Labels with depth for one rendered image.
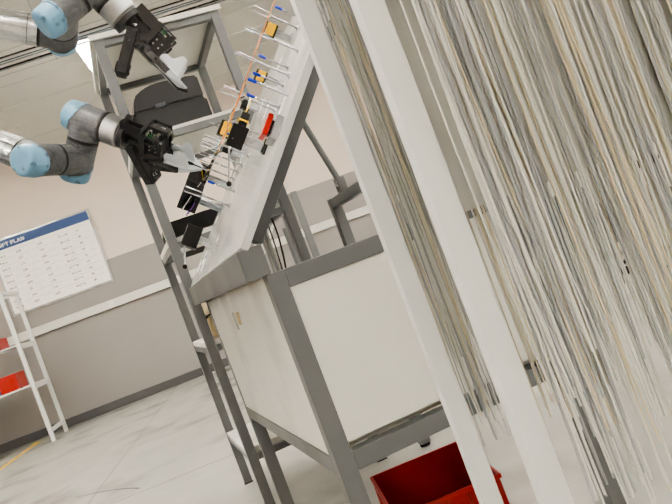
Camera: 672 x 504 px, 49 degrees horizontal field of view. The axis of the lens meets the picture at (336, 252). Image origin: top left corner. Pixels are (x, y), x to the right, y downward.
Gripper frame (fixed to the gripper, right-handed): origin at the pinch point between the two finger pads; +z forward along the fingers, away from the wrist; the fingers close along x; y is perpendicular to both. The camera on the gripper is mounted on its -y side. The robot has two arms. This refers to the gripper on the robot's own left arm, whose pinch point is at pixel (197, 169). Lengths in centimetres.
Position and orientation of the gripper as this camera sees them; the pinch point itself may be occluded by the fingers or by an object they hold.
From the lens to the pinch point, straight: 179.4
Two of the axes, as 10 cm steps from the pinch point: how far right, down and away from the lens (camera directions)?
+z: 9.2, 3.6, -1.2
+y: 1.7, -6.7, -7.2
